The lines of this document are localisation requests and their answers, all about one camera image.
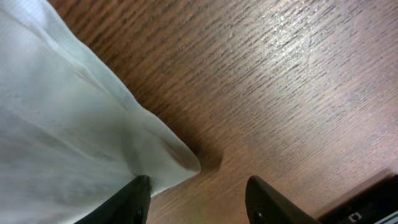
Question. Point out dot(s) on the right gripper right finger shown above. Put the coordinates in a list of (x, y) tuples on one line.
[(264, 204)]

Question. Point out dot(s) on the white polo shirt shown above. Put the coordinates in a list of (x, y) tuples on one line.
[(72, 134)]

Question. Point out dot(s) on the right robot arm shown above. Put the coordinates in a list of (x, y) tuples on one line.
[(377, 204)]

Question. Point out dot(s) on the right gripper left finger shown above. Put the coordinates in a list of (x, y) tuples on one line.
[(130, 205)]

